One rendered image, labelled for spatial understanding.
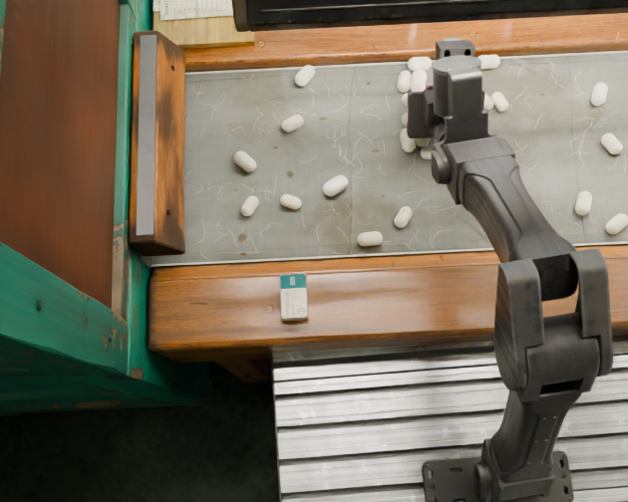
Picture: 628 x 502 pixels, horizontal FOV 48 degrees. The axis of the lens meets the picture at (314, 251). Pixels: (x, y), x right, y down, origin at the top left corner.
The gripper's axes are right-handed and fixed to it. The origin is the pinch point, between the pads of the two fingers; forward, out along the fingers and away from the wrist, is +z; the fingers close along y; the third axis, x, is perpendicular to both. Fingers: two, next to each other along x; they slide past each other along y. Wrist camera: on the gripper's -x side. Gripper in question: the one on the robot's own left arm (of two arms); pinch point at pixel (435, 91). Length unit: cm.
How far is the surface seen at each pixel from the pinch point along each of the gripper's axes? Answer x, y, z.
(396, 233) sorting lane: 15.2, 7.1, -14.5
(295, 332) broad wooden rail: 22.5, 21.8, -26.3
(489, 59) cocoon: -3.4, -8.5, 3.1
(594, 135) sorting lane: 6.4, -22.9, -4.5
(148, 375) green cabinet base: 27, 42, -28
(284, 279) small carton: 16.4, 22.9, -22.6
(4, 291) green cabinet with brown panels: -7, 42, -56
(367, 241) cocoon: 14.9, 11.4, -16.8
